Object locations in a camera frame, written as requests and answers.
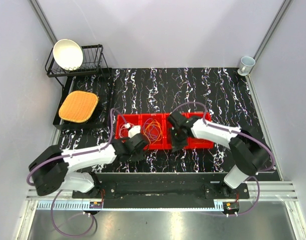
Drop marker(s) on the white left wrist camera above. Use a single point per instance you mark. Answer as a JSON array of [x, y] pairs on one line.
[[132, 129]]

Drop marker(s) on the aluminium frame rail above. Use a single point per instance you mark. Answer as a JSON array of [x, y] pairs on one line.
[[266, 191]]

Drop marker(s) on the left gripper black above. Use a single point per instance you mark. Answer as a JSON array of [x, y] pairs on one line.
[[139, 157]]

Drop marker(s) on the black marbled mat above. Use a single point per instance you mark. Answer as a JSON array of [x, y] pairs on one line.
[[222, 91]]

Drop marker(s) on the black tray under pad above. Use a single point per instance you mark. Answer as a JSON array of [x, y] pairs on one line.
[[100, 85]]

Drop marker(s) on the black wire dish rack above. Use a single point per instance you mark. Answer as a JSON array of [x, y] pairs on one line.
[[93, 63]]

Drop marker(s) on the orange woven pad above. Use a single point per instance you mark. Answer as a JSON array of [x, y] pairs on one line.
[[78, 106]]

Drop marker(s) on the white bowl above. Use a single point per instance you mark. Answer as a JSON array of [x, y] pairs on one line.
[[68, 54]]

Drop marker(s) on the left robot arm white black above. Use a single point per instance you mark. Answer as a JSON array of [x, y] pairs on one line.
[[57, 169]]

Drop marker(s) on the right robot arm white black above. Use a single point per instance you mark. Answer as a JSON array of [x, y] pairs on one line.
[[249, 154]]

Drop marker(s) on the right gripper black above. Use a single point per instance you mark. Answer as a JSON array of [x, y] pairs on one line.
[[177, 145]]

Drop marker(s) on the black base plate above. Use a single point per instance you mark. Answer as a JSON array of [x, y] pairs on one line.
[[166, 191]]

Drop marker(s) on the pale blue mug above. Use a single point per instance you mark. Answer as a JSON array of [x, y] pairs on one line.
[[245, 66]]

